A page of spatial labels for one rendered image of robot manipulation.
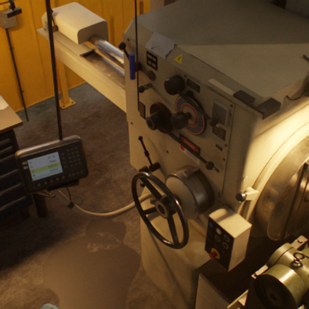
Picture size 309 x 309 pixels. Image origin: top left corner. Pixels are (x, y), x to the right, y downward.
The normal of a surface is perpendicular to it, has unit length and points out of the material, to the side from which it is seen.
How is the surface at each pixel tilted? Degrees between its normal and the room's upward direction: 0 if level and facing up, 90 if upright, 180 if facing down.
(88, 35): 90
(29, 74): 90
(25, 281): 0
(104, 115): 0
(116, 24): 90
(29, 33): 90
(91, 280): 0
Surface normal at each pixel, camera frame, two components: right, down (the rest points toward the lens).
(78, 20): 0.00, -0.73
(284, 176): -0.56, -0.18
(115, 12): 0.63, 0.52
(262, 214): -0.77, 0.40
